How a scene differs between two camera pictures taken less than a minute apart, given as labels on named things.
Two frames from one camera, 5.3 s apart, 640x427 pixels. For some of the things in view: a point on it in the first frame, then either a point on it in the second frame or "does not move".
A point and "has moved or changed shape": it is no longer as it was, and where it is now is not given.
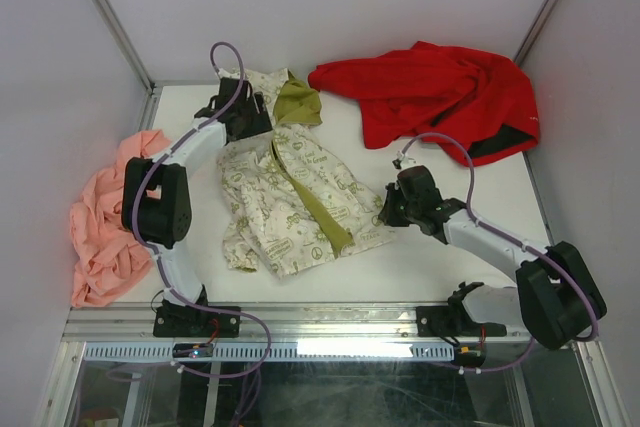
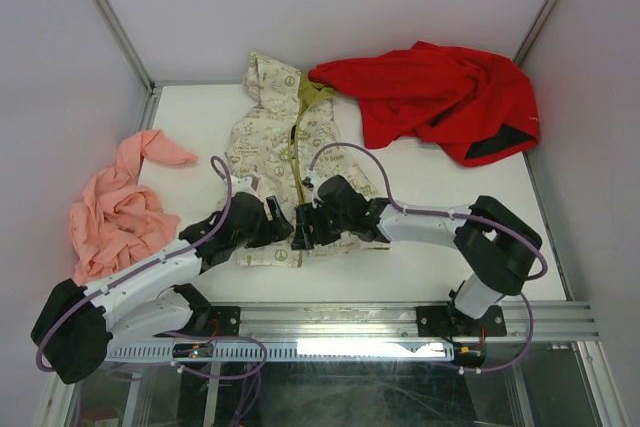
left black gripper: (261, 123) to (273, 231)
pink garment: (106, 256) does not move
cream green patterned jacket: (290, 199) has moved or changed shape
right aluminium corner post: (549, 3) does not move
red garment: (479, 100) does not move
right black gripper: (386, 214) to (306, 215)
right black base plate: (453, 321) does not move
